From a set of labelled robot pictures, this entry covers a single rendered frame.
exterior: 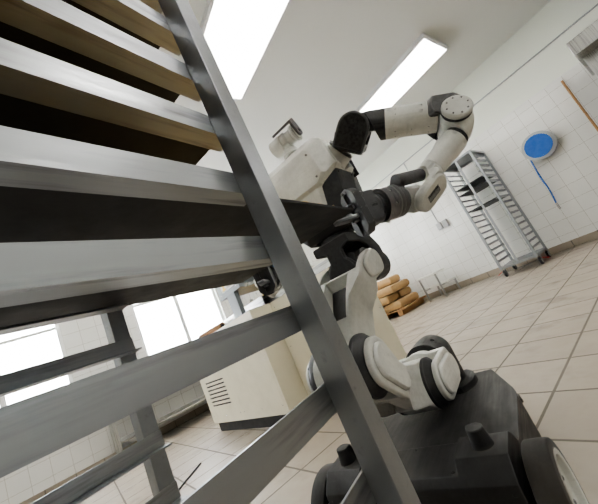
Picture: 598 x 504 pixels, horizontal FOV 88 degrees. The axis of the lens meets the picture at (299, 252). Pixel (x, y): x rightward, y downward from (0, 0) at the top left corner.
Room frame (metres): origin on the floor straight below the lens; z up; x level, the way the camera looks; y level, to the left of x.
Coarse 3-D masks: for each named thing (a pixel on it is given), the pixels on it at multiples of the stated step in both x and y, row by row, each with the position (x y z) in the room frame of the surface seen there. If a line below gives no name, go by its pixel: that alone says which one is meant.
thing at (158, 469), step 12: (120, 312) 0.60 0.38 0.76; (108, 324) 0.58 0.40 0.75; (120, 324) 0.59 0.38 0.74; (108, 336) 0.59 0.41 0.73; (120, 336) 0.59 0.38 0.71; (120, 360) 0.58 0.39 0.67; (132, 360) 0.59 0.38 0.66; (144, 408) 0.59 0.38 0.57; (132, 420) 0.59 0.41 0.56; (144, 420) 0.58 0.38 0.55; (144, 432) 0.58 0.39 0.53; (156, 456) 0.59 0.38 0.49; (156, 468) 0.58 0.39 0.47; (168, 468) 0.60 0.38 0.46; (156, 480) 0.58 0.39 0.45; (168, 480) 0.59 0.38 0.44; (156, 492) 0.58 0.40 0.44
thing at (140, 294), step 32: (0, 192) 0.19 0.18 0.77; (32, 192) 0.21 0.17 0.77; (64, 192) 0.22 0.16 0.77; (0, 224) 0.22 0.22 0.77; (32, 224) 0.24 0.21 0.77; (64, 224) 0.26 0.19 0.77; (96, 224) 0.28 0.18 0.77; (128, 224) 0.31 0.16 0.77; (160, 224) 0.34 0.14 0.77; (192, 224) 0.38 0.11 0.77; (224, 224) 0.43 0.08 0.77; (320, 224) 0.65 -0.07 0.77; (128, 288) 0.51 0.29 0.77; (160, 288) 0.59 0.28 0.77; (192, 288) 0.69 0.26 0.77; (0, 320) 0.40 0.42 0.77; (32, 320) 0.45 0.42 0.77
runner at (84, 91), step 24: (0, 48) 0.18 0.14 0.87; (24, 48) 0.19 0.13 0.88; (0, 72) 0.18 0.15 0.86; (24, 72) 0.19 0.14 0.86; (48, 72) 0.20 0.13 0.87; (72, 72) 0.22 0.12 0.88; (24, 96) 0.21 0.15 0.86; (48, 96) 0.21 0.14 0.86; (72, 96) 0.22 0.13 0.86; (96, 96) 0.23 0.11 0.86; (120, 96) 0.25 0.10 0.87; (144, 96) 0.28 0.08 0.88; (120, 120) 0.27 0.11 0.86; (144, 120) 0.28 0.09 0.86; (168, 120) 0.30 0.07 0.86; (192, 120) 0.32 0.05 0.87; (192, 144) 0.35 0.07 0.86; (216, 144) 0.37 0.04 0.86
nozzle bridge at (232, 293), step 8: (248, 280) 2.40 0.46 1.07; (216, 288) 2.45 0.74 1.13; (224, 288) 2.37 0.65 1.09; (232, 288) 2.30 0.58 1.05; (240, 288) 2.29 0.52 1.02; (248, 288) 2.43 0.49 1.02; (256, 288) 2.60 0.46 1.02; (224, 296) 2.40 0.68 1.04; (232, 296) 2.33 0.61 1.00; (232, 304) 2.36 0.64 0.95; (240, 304) 2.31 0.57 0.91; (240, 312) 2.31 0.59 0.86
